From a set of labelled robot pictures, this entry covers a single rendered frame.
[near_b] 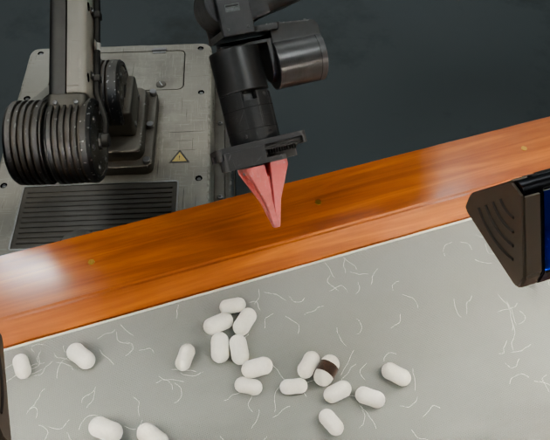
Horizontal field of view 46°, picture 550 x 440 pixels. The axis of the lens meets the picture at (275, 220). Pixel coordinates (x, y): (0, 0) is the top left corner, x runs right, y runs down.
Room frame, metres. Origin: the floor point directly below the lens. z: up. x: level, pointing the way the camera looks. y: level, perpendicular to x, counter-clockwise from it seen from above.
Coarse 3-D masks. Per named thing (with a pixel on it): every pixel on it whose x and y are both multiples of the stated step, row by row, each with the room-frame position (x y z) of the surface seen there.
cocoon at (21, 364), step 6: (18, 354) 0.32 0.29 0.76; (24, 354) 0.32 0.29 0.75; (18, 360) 0.31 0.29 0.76; (24, 360) 0.32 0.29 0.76; (18, 366) 0.31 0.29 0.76; (24, 366) 0.31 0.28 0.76; (30, 366) 0.31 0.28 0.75; (18, 372) 0.30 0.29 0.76; (24, 372) 0.30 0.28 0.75; (30, 372) 0.30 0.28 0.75; (24, 378) 0.30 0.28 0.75
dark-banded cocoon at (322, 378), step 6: (330, 354) 0.32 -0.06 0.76; (330, 360) 0.31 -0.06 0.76; (336, 360) 0.31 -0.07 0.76; (318, 372) 0.30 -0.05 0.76; (324, 372) 0.30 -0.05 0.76; (318, 378) 0.29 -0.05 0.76; (324, 378) 0.29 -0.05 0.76; (330, 378) 0.29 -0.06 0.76; (318, 384) 0.29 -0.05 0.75; (324, 384) 0.29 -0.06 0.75
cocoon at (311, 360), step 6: (306, 354) 0.32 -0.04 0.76; (312, 354) 0.32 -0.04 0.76; (318, 354) 0.32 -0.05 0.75; (306, 360) 0.31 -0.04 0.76; (312, 360) 0.31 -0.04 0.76; (318, 360) 0.32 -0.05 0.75; (300, 366) 0.31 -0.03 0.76; (306, 366) 0.31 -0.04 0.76; (312, 366) 0.31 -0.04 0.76; (300, 372) 0.30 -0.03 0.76; (306, 372) 0.30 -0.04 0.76; (312, 372) 0.30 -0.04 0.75
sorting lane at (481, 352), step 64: (384, 256) 0.47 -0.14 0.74; (448, 256) 0.47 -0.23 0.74; (128, 320) 0.37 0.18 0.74; (192, 320) 0.37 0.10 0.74; (256, 320) 0.37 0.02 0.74; (320, 320) 0.37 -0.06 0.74; (384, 320) 0.37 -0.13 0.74; (448, 320) 0.37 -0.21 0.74; (512, 320) 0.37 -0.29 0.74; (64, 384) 0.29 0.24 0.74; (128, 384) 0.29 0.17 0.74; (192, 384) 0.29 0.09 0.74; (384, 384) 0.29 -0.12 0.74; (448, 384) 0.29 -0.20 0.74; (512, 384) 0.29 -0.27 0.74
